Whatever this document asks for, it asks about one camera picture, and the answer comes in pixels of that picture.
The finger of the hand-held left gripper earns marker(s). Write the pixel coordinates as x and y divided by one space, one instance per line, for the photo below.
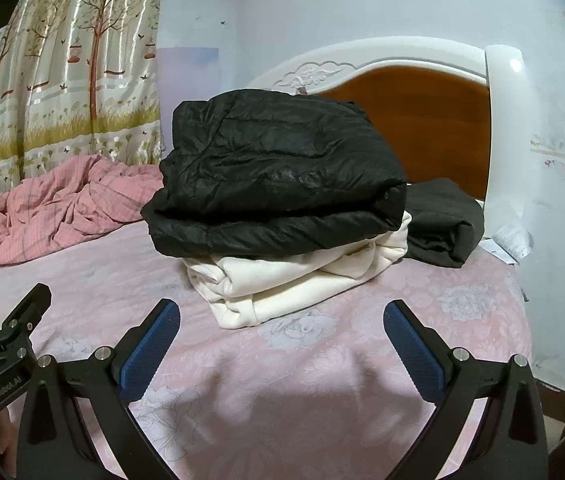
30 305

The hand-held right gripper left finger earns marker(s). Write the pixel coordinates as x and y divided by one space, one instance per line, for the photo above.
147 355

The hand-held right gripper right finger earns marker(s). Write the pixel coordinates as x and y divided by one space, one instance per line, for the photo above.
417 355

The black puffer jacket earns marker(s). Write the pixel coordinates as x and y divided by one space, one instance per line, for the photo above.
272 175

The person's left hand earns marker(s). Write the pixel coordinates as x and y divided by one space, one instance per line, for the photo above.
5 437

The pink checked quilt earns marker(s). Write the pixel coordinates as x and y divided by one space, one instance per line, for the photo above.
62 205

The bed with pink floral sheet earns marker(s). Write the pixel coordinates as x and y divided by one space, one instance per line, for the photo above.
312 385

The dark folded garment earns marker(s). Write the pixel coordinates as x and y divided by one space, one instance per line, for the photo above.
442 220

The white paper sheets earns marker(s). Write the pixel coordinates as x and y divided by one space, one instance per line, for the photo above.
510 240

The cream white folded garment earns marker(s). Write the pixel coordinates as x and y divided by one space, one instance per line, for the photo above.
287 280

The tree print curtain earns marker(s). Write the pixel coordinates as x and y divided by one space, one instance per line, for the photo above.
62 85

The white and wood headboard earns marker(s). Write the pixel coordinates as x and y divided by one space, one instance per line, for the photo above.
412 105

